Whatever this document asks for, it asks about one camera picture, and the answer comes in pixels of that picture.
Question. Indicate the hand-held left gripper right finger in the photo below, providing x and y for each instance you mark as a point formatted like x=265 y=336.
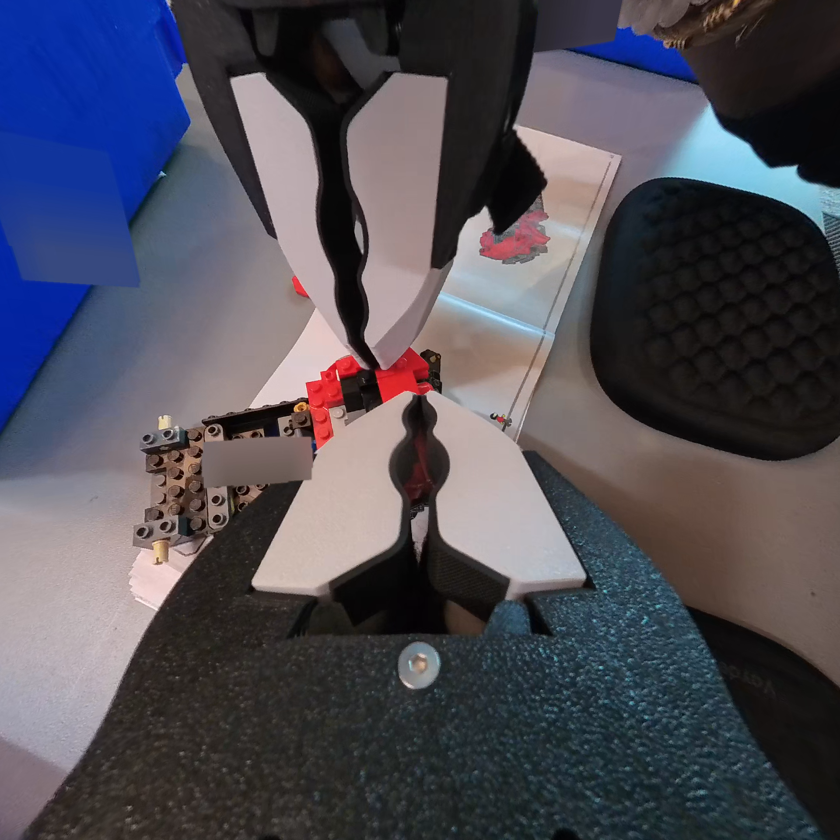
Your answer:
x=505 y=519

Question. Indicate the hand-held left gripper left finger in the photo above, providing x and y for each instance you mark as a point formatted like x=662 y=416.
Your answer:
x=328 y=519

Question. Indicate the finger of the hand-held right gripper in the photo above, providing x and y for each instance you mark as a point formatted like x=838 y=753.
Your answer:
x=400 y=184
x=282 y=171

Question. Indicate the red and black lego car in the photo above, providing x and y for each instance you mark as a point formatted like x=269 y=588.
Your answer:
x=355 y=381

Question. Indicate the blue plastic bin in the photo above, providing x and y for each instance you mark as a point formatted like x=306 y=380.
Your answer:
x=79 y=105
x=643 y=55

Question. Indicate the small red lego wedge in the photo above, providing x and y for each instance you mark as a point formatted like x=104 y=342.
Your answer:
x=299 y=284

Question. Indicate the lego instruction booklet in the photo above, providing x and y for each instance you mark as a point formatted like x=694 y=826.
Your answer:
x=565 y=197

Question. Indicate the black quilted pad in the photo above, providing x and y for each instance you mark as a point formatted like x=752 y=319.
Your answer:
x=722 y=315
x=788 y=735

